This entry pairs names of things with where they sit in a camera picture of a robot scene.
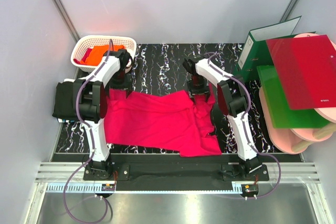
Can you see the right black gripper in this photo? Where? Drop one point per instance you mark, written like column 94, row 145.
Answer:
column 205, row 90

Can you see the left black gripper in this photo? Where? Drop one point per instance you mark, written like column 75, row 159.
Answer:
column 126, row 85

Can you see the magenta t shirt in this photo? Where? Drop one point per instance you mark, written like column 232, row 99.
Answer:
column 173, row 122

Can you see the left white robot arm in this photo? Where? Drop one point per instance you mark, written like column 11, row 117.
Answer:
column 90, row 101

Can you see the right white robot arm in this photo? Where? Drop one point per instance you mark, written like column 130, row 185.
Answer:
column 233, row 101

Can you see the orange t shirt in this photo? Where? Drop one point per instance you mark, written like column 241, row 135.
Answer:
column 93, row 56

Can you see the white plastic basket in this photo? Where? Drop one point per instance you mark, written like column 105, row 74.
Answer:
column 88, row 42

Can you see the folded black t shirt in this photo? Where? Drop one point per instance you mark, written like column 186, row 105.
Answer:
column 64, row 102

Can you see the green lever arch binder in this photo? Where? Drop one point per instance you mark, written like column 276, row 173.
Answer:
column 255, row 50

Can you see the green plastic folder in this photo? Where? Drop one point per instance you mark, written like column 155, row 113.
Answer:
column 281, row 115

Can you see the red plastic folder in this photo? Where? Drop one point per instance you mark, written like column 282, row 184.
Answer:
column 306, row 70

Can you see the aluminium rail frame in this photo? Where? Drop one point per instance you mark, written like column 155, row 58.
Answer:
column 67, row 178

